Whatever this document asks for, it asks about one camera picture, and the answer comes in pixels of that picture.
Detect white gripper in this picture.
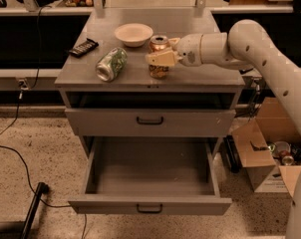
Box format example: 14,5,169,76
146,34,202,67

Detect orange soda can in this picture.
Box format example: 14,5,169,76
149,35,170,80

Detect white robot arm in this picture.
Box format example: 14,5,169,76
146,20,301,239

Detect green soda can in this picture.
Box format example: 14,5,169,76
96,47,128,82

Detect grey drawer cabinet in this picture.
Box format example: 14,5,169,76
55,8,244,149

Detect closed upper grey drawer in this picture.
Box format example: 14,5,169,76
65,109,235,137

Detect open lower grey drawer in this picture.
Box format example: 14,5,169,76
69,136,231,215

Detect white bowl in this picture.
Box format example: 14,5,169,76
115,23,153,48

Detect black snack bar packet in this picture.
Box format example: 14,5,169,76
68,39,99,58

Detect cardboard box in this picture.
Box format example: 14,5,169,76
231,98,301,195

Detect cans in cardboard box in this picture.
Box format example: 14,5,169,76
268,141,301,166

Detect black metal stand leg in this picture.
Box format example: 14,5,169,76
19,182,49,239

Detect black floor cable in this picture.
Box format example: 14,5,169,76
0,5,89,239

